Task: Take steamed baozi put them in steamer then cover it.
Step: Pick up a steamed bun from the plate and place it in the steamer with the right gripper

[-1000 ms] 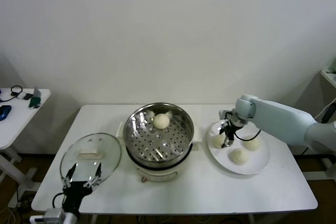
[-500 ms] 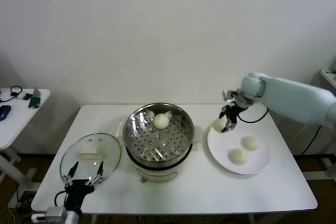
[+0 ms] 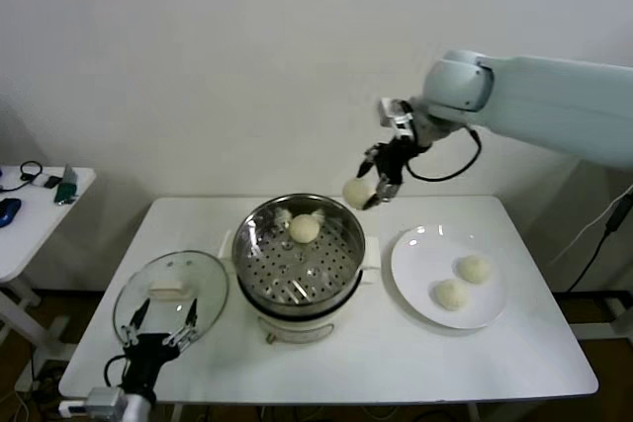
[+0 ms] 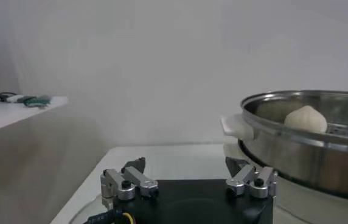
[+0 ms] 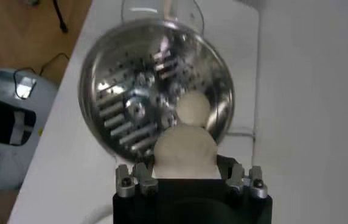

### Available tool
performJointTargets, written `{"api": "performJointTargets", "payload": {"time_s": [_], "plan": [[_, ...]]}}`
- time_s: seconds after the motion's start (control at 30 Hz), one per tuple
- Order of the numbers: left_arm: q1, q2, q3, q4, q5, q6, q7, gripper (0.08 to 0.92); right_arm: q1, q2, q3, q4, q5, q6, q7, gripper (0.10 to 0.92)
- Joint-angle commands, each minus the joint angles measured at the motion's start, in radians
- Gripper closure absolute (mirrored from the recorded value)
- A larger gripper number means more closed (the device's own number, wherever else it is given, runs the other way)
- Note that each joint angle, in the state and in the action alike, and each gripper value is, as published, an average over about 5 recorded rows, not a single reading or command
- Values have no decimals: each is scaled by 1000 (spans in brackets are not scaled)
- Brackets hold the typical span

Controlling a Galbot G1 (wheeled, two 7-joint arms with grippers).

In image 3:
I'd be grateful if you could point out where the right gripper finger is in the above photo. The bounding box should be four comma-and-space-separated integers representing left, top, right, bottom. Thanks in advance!
356, 143, 383, 179
366, 175, 401, 210

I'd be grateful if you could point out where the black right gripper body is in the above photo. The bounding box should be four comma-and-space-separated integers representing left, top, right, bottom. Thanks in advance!
373, 137, 414, 187

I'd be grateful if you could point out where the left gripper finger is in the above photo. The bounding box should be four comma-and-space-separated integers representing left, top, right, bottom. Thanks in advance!
121, 298, 150, 346
164, 297, 199, 348

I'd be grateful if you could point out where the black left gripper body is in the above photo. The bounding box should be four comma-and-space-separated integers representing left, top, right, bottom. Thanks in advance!
122, 332, 181, 394

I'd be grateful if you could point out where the white steamed baozi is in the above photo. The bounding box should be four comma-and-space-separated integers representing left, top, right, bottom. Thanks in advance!
433, 278, 470, 312
342, 178, 377, 211
289, 213, 321, 245
457, 254, 493, 286

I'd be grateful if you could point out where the glass lid with white handle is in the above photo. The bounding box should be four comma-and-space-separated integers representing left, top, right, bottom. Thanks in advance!
112, 250, 230, 350

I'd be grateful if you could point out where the perforated steel steamer basket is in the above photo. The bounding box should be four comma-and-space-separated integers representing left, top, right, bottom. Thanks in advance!
217, 193, 381, 318

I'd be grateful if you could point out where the white round plate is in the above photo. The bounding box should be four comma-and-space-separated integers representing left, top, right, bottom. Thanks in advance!
390, 224, 509, 330

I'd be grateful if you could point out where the white electric cooker base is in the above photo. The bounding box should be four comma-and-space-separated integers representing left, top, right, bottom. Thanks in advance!
235, 271, 377, 346

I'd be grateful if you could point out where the white side table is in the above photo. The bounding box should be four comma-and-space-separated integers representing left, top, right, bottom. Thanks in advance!
0, 167, 96, 344

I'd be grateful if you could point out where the green tool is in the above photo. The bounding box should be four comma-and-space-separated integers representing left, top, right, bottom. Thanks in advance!
52, 183, 78, 207

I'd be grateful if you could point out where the blue computer mouse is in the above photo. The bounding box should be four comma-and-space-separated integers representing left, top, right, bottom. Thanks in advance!
0, 198, 23, 229

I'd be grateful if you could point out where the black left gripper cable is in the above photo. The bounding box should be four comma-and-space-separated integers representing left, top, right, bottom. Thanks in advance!
103, 354, 131, 389

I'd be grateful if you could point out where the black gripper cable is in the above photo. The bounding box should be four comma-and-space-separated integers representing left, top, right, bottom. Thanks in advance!
406, 126, 484, 182
103, 354, 131, 389

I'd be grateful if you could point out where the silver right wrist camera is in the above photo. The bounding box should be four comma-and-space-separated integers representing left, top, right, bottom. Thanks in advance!
378, 98, 415, 139

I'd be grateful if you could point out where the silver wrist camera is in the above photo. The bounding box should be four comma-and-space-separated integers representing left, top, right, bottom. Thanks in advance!
58, 387, 128, 417
378, 98, 415, 139

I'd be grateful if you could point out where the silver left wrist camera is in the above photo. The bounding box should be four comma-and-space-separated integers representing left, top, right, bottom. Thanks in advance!
58, 387, 128, 417

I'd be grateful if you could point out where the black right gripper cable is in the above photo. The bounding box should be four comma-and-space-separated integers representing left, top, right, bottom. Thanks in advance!
406, 126, 484, 182

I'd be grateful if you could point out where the black headphone cable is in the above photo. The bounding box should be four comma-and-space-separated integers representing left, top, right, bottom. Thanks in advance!
0, 161, 43, 195

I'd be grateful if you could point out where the white wall cable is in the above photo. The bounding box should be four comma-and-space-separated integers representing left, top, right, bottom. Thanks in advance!
546, 189, 633, 270

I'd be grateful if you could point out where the black power adapter with cable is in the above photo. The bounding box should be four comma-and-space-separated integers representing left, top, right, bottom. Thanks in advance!
563, 194, 633, 294

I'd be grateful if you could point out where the white table frame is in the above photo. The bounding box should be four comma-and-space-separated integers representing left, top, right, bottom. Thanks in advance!
605, 293, 633, 332

